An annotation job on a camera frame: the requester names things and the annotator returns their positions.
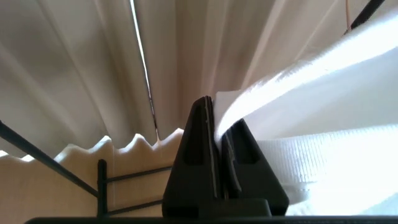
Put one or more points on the white printed t-shirt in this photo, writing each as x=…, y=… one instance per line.
x=326, y=109

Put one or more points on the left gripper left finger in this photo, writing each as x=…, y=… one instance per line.
x=192, y=174

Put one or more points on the black clothes rack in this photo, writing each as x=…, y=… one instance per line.
x=102, y=186

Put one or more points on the pink clothes hanger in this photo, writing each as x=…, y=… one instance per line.
x=347, y=12

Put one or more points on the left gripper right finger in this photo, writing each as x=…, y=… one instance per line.
x=252, y=174

